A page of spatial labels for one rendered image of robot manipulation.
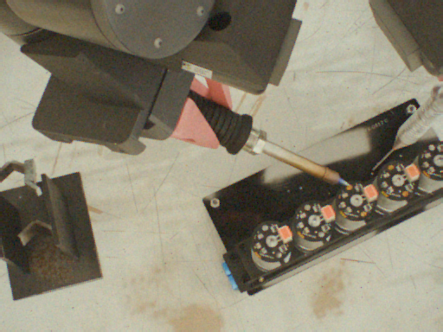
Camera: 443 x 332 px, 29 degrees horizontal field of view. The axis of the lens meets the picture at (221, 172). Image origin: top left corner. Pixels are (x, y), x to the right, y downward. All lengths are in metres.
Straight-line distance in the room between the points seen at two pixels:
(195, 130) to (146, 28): 0.15
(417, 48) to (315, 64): 0.34
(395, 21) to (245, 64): 0.07
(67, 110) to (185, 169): 0.18
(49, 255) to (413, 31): 0.37
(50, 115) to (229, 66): 0.12
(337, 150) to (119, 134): 0.22
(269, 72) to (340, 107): 0.26
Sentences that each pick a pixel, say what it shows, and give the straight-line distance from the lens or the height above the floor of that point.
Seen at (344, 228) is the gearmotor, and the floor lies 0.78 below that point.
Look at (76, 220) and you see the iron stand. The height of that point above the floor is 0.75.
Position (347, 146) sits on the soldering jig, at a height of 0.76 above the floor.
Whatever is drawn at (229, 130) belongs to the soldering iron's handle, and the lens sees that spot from 0.48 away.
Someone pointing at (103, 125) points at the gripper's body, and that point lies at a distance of 0.40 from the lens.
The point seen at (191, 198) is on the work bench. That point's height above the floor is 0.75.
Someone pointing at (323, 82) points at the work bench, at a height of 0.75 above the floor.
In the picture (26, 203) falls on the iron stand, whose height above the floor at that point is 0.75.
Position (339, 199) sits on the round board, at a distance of 0.52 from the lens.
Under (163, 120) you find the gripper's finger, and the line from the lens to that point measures 0.40.
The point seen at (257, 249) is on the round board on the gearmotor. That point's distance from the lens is 0.51.
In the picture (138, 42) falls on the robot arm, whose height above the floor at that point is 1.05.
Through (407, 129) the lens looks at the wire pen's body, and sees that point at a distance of 0.46.
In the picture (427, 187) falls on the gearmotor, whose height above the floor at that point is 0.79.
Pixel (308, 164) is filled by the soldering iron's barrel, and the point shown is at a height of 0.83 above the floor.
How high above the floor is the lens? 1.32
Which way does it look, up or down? 75 degrees down
